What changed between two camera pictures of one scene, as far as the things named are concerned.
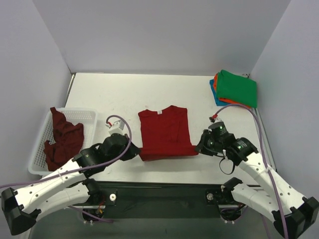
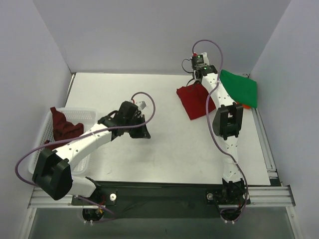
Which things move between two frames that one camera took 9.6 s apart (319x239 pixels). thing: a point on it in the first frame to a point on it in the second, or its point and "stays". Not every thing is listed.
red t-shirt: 165,133 to 194,97
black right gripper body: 202,145 to 197,74
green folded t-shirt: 239,89 stays
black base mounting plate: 167,199 stays
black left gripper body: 133,150 to 139,128
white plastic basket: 38,165 stays
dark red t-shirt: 69,141 stays
